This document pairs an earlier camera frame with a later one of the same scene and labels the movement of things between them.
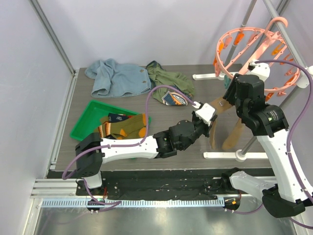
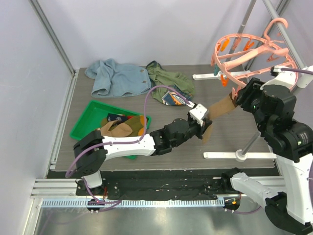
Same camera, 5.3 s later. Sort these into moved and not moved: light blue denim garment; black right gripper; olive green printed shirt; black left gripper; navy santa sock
Moved: black right gripper
Not moved: navy santa sock; black left gripper; light blue denim garment; olive green printed shirt
